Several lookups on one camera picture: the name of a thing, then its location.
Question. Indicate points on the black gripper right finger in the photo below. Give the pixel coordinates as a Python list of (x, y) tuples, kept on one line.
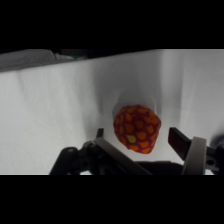
[(190, 150)]

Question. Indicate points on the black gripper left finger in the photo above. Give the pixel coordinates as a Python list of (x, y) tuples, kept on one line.
[(120, 155)]

